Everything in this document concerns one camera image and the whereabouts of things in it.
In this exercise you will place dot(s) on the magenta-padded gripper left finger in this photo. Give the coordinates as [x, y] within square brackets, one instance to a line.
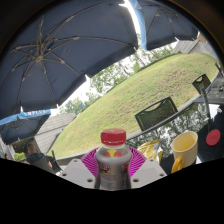
[77, 171]

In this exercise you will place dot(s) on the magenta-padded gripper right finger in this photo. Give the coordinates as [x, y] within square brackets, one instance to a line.
[148, 171]

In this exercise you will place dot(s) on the red-capped clear drink bottle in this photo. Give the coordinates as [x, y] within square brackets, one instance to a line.
[113, 166]

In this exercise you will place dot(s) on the yellow snack bag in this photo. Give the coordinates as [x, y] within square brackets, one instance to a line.
[149, 150]

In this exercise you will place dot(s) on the person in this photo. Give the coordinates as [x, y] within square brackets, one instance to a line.
[33, 156]

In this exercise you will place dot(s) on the grey-roofed building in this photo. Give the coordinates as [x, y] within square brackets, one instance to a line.
[56, 128]

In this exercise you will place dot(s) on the black mesh patio chair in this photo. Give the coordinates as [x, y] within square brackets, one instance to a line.
[201, 83]
[156, 115]

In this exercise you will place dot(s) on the navy umbrella with blue-white trim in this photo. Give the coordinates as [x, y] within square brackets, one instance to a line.
[20, 128]

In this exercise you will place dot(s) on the flat round red coaster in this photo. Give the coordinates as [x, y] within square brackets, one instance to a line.
[213, 137]

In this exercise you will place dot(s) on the large navy patio umbrella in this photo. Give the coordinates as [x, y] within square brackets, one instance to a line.
[60, 56]

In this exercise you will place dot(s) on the grey building with brown eaves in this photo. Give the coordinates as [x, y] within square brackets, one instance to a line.
[195, 46]

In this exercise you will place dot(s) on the navy umbrella with light-blue flap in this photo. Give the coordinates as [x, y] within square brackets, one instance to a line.
[166, 23]

